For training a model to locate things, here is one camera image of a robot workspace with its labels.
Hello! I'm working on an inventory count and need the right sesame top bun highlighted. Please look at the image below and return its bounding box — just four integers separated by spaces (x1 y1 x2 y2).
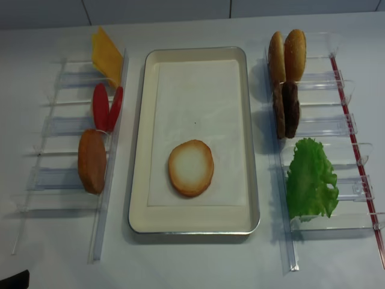
284 29 307 81

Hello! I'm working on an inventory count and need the clear acrylic rack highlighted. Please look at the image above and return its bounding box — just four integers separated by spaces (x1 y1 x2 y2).
10 58 120 263
264 33 384 272

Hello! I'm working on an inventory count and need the red tomato slice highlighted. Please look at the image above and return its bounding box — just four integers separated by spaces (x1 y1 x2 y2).
106 86 123 132
92 83 109 131

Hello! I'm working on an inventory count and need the right clear acrylic rack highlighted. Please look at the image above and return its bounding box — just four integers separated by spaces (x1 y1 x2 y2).
264 33 384 272

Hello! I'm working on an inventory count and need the left brown meat patty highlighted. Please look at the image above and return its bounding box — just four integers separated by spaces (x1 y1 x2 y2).
273 81 286 139

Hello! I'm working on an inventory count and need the green lettuce leaf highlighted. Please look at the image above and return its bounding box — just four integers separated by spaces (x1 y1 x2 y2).
286 138 339 222

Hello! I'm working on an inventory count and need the front yellow cheese slice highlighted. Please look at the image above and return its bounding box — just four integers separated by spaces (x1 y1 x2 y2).
91 26 123 88

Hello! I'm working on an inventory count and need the bun slice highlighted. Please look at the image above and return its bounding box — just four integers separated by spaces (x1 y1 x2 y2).
78 129 106 195
168 140 214 197

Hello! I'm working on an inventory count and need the left sesame top bun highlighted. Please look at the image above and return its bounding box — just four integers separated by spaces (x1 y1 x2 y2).
268 31 286 84

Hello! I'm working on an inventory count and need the white paper liner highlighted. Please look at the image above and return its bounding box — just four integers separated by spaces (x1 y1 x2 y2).
147 60 247 206

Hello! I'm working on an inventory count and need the sesame bun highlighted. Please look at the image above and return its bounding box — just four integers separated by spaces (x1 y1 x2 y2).
268 31 286 84
284 29 307 81

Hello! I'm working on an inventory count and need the left clear acrylic rack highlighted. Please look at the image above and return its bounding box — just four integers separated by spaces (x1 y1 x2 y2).
10 58 120 263

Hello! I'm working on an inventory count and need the left red tomato slice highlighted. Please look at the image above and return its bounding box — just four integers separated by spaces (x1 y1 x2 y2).
92 83 109 131

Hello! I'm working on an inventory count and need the right dark meat patty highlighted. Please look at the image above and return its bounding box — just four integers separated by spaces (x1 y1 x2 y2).
282 81 300 138

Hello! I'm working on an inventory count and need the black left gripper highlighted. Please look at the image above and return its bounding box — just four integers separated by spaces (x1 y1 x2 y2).
0 270 30 289

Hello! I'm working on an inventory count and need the right red tomato slice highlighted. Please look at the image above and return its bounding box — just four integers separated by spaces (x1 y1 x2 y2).
106 86 123 132

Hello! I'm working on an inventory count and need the cream metal tray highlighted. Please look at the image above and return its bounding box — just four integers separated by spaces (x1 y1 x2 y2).
128 47 260 235

